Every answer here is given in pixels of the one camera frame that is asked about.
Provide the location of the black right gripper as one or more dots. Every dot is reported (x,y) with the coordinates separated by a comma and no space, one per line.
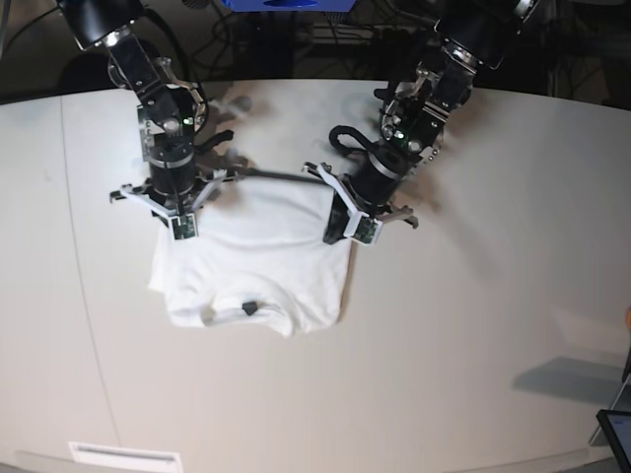
(172,176)

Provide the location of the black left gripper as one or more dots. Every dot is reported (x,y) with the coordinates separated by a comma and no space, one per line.
(371,182)

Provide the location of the white printed T-shirt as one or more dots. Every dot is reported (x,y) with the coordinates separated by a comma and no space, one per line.
(258,258)

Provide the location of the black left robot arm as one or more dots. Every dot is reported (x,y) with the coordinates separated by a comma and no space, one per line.
(412,118)

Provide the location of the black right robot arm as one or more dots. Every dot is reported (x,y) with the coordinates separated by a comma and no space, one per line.
(174,108)

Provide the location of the white paper label strip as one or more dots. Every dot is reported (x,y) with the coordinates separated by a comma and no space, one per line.
(140,460)

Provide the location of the laptop with dark screen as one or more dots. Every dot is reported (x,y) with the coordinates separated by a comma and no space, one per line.
(613,428)

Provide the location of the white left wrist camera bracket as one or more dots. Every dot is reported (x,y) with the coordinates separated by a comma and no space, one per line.
(362,227)

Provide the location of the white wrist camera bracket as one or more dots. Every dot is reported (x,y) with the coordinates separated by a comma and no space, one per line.
(180,226)
(362,227)

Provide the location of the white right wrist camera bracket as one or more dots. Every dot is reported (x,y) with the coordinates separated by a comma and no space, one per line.
(180,226)

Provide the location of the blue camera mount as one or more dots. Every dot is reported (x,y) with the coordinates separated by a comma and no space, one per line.
(242,6)

